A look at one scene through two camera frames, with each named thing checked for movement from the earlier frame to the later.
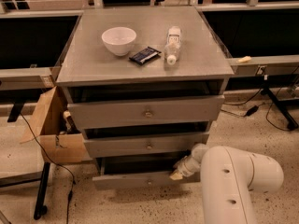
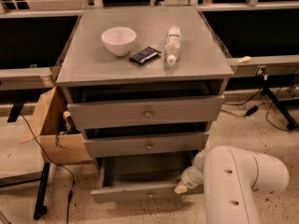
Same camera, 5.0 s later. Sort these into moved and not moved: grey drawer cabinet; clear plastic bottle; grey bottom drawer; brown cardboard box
Moved: grey bottom drawer
Not moved: grey drawer cabinet; brown cardboard box; clear plastic bottle
